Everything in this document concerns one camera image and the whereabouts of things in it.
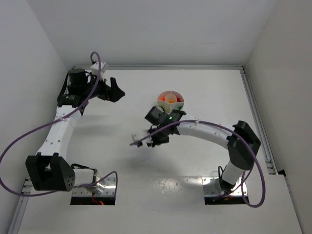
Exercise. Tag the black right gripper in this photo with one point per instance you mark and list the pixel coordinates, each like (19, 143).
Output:
(159, 138)

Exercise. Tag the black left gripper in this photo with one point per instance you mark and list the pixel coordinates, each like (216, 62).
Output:
(108, 89)

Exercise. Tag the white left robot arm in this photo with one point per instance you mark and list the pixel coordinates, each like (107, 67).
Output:
(48, 169)

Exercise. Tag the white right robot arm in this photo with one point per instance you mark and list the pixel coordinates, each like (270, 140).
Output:
(178, 122)

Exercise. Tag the white divided round container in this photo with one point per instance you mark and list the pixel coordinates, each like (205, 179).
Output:
(172, 100)

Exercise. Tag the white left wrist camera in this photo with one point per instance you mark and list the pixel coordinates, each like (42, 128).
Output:
(99, 67)

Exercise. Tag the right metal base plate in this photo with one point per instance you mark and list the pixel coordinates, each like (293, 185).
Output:
(211, 188)

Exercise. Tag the metal base plate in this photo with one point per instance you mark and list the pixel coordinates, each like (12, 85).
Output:
(106, 188)
(211, 188)

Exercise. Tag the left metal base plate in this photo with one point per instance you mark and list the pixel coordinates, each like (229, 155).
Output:
(106, 188)

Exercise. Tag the aluminium frame rail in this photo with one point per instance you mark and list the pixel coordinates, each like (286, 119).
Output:
(268, 155)

